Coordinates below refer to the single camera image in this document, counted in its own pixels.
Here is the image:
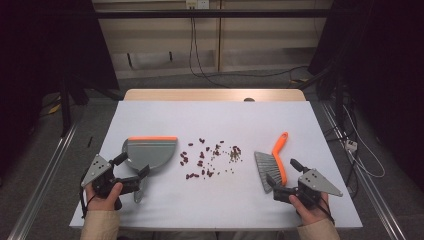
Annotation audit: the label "grey dustpan with orange edge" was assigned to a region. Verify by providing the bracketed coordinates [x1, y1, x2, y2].
[121, 135, 179, 205]

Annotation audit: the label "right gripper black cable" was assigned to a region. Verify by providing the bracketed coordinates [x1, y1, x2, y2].
[316, 194, 336, 225]

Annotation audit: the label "red beans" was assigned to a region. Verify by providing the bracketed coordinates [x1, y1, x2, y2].
[179, 137, 243, 181]

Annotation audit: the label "black hanging wall cable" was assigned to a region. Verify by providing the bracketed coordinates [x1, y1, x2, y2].
[188, 16, 232, 90]

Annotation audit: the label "person's right hand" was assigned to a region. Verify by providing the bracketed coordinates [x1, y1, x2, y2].
[288, 192, 332, 227]

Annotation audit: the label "person's left hand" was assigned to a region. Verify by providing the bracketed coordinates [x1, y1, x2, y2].
[84, 181, 125, 212]

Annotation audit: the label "black cable along floor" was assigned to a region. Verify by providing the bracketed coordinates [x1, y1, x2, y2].
[199, 65, 310, 80]

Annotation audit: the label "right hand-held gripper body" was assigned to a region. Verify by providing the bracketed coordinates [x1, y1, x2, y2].
[273, 168, 344, 210]

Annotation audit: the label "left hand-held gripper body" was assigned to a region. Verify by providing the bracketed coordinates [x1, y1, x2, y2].
[80, 153, 125, 201]

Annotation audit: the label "white table board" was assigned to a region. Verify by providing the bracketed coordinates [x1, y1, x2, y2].
[69, 100, 364, 232]

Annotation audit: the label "aluminium floor rail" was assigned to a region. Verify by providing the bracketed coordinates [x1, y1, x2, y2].
[319, 101, 407, 240]
[7, 122, 80, 240]

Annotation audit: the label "wooden table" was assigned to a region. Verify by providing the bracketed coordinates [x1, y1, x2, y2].
[123, 88, 307, 103]

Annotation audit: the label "black metal stand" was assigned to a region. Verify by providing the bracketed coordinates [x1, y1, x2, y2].
[57, 74, 91, 138]

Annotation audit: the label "orange brush with grey bristles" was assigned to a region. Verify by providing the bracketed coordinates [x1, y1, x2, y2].
[253, 131, 290, 195]

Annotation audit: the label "black curtain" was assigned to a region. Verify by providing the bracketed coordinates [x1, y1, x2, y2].
[307, 0, 424, 193]
[0, 0, 120, 174]

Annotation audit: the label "white wall socket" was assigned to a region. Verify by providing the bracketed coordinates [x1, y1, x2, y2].
[185, 0, 211, 10]

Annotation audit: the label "white power strip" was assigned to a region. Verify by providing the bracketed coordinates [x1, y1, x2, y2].
[344, 138, 359, 152]

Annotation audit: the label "black horizontal bar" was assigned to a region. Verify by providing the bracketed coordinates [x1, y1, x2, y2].
[94, 8, 335, 20]

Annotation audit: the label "white cable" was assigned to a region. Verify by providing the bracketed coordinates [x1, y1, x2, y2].
[342, 104, 387, 179]

